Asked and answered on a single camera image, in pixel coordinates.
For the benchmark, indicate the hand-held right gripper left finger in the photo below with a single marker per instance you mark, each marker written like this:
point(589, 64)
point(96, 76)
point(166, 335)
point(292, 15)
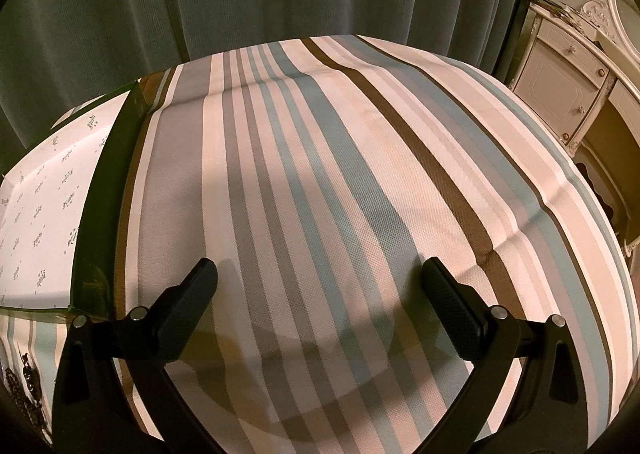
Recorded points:
point(195, 299)

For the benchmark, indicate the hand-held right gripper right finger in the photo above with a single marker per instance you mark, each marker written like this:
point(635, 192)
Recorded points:
point(445, 299)

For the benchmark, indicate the striped tablecloth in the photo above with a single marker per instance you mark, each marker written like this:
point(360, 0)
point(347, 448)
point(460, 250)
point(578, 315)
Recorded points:
point(350, 159)

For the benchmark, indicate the cream ornate dresser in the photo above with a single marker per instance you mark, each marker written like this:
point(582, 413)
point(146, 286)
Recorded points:
point(560, 74)

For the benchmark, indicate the ornate white mirror frame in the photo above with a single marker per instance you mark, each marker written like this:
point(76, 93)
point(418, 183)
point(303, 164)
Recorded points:
point(602, 9)

